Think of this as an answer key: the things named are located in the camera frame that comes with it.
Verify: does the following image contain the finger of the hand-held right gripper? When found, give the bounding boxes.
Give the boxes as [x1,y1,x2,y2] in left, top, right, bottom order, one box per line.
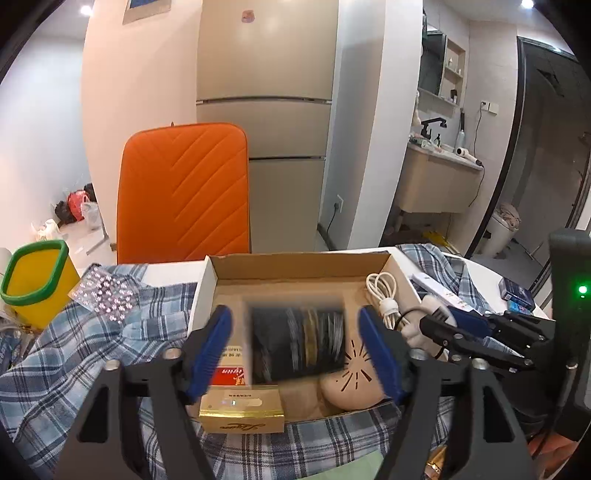
[447,306,555,344]
[418,314,536,371]

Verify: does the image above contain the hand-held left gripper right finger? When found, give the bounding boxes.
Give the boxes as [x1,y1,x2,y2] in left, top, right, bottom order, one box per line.
[358,305,532,480]

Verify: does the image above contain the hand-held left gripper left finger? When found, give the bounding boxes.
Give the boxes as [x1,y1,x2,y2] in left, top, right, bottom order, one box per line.
[55,304,234,480]

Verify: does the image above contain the gold and red carton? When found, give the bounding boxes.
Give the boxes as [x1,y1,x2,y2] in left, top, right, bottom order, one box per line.
[198,342,287,435]

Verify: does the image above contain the grey striped cloth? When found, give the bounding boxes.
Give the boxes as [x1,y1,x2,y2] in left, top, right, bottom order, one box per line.
[245,295,348,386]

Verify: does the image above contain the white cardboard box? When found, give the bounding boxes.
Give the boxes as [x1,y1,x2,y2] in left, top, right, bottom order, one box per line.
[187,246,445,424]

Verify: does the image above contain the person's right forearm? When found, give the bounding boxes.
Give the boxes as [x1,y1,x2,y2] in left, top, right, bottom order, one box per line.
[526,433,588,480]

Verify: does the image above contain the beige round device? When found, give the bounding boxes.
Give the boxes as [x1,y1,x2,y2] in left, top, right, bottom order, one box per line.
[320,336,399,412]

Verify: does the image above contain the white long box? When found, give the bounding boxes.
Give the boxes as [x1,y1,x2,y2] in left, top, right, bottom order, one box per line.
[410,272,463,306]

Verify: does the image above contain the purple blue box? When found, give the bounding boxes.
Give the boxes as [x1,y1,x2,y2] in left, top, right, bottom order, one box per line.
[499,278,537,305]

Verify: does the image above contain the white round bin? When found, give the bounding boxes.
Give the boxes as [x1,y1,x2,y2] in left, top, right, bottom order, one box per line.
[477,205,520,257]

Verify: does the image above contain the blue plaid shirt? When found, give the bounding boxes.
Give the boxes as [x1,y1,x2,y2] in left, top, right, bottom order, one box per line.
[0,242,509,480]

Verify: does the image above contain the rhinestone sticker sheet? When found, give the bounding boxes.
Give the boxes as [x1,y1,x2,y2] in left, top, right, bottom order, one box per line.
[68,263,140,319]

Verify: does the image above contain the beige vanity cabinet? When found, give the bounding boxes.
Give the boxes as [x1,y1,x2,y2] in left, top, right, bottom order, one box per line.
[396,143,486,216]

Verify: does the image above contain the orange padded chair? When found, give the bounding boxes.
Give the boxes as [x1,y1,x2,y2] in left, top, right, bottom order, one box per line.
[116,122,253,265]

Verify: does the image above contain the white hair dryer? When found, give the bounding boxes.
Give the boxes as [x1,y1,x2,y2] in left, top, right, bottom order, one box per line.
[454,146,484,166]

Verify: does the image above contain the white plastic bag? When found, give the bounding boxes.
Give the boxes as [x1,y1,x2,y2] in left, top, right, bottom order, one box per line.
[80,201,103,232]

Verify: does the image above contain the yellow bin with green rim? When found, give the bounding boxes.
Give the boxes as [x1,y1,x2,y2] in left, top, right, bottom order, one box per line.
[0,239,82,331]

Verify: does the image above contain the black faucet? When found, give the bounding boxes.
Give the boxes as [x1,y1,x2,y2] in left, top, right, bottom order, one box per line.
[420,117,449,142]

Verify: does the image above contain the red plastic bag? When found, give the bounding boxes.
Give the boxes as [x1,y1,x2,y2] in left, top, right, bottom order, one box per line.
[67,191,91,223]

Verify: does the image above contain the beige refrigerator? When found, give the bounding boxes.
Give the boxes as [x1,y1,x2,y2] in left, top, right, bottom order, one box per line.
[196,0,341,255]

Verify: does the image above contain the mirror cabinet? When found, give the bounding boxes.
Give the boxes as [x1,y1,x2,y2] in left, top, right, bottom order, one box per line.
[418,30,468,107]

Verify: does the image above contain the white coiled cable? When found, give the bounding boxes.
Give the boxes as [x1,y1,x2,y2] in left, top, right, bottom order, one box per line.
[366,272,408,331]

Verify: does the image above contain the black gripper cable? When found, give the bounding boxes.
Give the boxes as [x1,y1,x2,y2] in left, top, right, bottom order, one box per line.
[530,364,574,459]

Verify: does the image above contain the black door frame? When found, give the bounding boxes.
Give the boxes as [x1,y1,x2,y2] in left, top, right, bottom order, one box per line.
[464,34,591,260]

